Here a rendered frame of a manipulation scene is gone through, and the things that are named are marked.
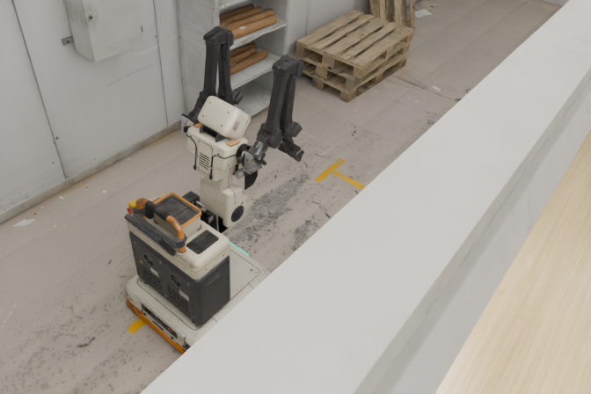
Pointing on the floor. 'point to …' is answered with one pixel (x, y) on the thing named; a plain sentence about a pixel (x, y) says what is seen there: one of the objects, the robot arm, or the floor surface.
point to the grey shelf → (194, 40)
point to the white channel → (394, 237)
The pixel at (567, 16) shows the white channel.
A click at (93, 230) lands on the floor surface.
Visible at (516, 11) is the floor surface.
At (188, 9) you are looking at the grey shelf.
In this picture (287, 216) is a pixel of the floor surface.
